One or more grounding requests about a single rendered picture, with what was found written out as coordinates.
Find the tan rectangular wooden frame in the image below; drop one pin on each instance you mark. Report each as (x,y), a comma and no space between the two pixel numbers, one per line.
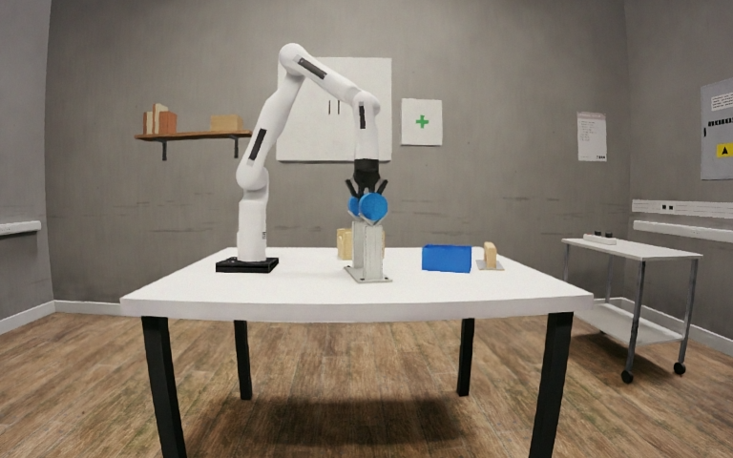
(345,244)

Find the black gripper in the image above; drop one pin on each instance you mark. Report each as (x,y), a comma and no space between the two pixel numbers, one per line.
(366,175)

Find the blue open bin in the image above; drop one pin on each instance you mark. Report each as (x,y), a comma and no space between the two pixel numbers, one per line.
(446,258)

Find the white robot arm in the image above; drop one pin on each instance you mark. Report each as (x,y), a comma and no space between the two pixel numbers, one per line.
(253,177)

